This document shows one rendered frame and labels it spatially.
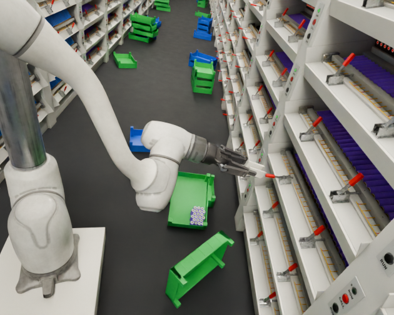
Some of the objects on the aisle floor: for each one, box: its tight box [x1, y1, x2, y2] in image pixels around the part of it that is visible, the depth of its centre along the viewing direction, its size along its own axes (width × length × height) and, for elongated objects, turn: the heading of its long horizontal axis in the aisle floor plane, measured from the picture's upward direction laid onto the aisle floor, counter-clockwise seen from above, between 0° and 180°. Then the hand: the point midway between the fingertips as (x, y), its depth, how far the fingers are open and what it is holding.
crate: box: [165, 230, 235, 309], centre depth 115 cm, size 8×30×20 cm, turn 122°
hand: (255, 169), depth 96 cm, fingers open, 3 cm apart
